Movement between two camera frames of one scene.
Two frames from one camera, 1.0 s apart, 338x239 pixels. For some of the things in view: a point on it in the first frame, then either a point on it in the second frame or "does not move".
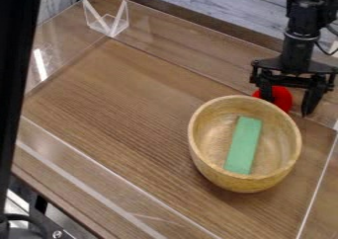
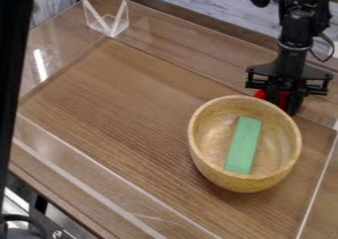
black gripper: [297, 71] -> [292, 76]
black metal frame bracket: [37, 211] does not move
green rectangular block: [243, 144] does not move
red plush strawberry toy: [276, 94] does not move
